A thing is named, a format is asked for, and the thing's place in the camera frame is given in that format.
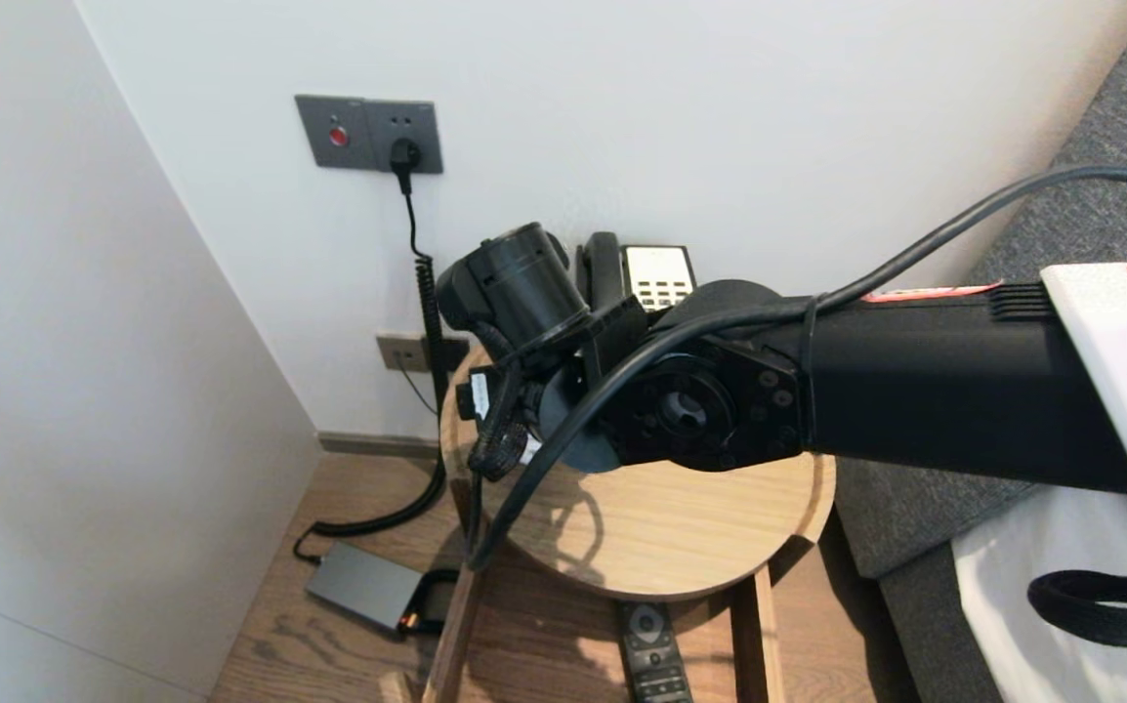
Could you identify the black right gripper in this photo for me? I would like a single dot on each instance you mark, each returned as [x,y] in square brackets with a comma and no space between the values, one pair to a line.
[500,430]

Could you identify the black TV remote control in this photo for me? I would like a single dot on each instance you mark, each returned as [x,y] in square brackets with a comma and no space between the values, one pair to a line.
[653,654]

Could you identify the thin black phone line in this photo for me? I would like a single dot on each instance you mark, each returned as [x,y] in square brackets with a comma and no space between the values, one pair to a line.
[417,392]

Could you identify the grey wooden baseboard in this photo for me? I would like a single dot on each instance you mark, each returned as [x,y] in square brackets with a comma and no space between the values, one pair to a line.
[368,447]

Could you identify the black telephone handset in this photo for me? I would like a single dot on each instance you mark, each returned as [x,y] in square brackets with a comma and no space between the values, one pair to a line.
[603,264]

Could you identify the round wooden nightstand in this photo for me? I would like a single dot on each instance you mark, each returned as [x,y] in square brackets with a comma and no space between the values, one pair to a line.
[671,527]

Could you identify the grey power adapter box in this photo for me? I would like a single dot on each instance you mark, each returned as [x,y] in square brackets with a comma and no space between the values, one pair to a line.
[363,586]

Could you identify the black and cream telephone base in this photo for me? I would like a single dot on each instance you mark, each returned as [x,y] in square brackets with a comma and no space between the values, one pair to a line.
[658,276]

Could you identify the black power plug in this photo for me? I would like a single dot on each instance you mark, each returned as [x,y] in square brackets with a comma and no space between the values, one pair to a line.
[404,156]

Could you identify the grey upholstered headboard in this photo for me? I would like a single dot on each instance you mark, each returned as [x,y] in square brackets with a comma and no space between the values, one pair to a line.
[915,508]

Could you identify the grey upholstered bed base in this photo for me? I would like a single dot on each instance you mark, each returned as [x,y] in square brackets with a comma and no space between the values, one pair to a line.
[935,635]

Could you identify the white bed sheet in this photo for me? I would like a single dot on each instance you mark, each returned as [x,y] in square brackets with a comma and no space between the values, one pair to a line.
[1013,635]

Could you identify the beige wall data socket plate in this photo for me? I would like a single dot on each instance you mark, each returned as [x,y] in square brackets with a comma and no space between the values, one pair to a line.
[397,353]

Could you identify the grey wall socket panel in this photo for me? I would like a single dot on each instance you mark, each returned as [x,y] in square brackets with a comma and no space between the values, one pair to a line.
[329,120]

